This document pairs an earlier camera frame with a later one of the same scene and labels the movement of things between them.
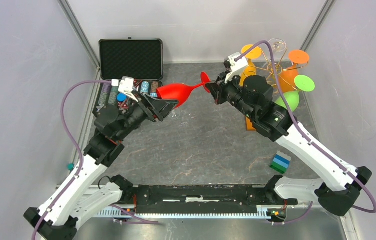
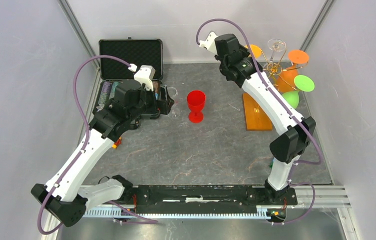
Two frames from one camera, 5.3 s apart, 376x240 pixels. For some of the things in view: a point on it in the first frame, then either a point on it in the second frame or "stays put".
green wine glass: (301, 83) stays put
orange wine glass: (287, 75) stays put
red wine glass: (180, 92) -> (196, 100)
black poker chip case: (127, 65) stays put
